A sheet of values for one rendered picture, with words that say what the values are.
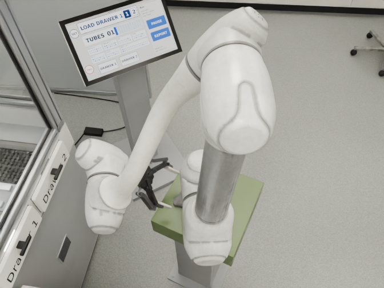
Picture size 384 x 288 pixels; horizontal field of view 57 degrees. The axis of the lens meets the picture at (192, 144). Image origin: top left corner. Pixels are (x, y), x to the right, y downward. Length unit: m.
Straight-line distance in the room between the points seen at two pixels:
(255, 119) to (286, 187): 1.93
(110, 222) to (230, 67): 0.56
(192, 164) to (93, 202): 0.36
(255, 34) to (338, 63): 2.79
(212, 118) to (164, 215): 0.83
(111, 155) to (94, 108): 1.94
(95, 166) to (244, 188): 0.65
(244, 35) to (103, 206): 0.58
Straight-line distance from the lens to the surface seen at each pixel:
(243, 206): 1.44
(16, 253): 1.48
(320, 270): 2.35
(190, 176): 1.21
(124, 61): 1.81
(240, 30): 0.76
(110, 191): 1.01
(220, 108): 0.63
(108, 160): 1.10
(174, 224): 1.40
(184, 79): 0.85
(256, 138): 0.65
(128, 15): 1.84
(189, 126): 2.78
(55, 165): 1.60
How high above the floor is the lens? 2.14
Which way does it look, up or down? 53 degrees down
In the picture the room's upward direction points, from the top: 1 degrees counter-clockwise
